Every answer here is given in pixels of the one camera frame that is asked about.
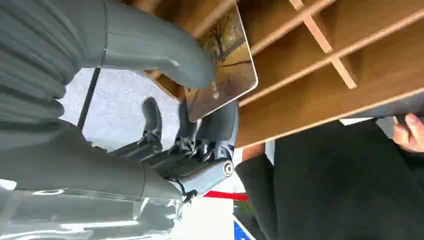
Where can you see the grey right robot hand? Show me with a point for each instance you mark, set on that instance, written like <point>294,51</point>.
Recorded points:
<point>132,159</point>

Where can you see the red strip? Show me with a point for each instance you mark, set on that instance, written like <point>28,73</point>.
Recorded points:
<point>226,196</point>

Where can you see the blue sign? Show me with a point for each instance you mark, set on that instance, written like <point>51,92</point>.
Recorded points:
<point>241,232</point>

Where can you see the ribbed grey right arm sleeve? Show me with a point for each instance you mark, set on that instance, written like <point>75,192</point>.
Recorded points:
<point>30,66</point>

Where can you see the person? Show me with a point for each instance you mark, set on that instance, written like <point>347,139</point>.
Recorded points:
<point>331,185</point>

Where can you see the wooden card box with dividers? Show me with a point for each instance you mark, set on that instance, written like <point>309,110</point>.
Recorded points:
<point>318,66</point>

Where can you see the person's hand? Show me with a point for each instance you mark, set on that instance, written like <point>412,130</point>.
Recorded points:
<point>410,134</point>

